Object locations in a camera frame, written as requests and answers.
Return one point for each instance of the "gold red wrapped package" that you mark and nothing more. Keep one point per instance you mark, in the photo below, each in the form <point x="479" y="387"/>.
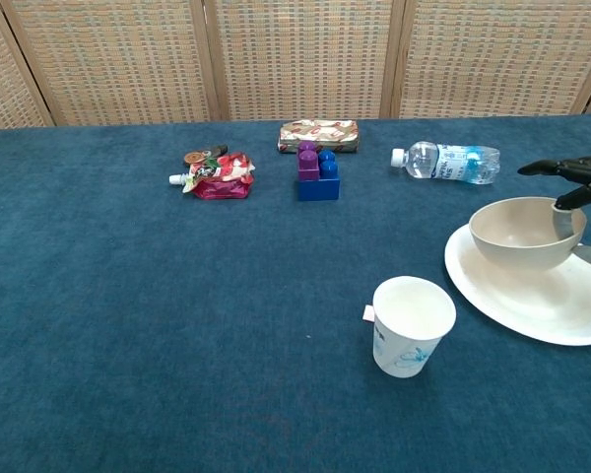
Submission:
<point x="320" y="133"/>

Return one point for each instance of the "white and pink eraser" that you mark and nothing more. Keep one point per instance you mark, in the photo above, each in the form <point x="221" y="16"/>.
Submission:
<point x="368" y="312"/>

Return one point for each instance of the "woven rattan folding screen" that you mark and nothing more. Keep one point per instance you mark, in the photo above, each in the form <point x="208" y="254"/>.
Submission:
<point x="300" y="59"/>

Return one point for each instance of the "blue toy building block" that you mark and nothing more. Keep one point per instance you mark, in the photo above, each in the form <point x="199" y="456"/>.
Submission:
<point x="320" y="189"/>

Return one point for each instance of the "beige bowl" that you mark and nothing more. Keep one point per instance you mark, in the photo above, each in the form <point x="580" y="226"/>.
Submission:
<point x="517" y="253"/>

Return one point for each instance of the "brown correction tape dispenser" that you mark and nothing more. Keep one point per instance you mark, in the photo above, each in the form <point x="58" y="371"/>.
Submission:
<point x="195" y="157"/>

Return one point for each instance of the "purple toy building block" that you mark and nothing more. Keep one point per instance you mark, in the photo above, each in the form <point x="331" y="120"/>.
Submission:
<point x="306" y="165"/>

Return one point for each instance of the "red spouted drink pouch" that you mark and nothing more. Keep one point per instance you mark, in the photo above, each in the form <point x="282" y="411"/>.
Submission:
<point x="221" y="182"/>

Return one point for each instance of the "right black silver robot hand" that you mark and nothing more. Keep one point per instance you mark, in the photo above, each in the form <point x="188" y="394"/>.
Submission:
<point x="583" y="170"/>

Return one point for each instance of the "white paper cup blue print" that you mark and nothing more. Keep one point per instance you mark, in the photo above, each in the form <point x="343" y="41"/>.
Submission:
<point x="406" y="350"/>

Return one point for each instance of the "clear plastic water bottle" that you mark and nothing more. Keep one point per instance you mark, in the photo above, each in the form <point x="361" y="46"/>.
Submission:
<point x="440" y="161"/>

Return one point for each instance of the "blue felt table cover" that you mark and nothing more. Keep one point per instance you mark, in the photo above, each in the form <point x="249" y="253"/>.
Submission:
<point x="143" y="320"/>

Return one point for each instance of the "white round plate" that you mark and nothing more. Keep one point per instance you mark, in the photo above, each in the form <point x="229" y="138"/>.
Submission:
<point x="522" y="308"/>

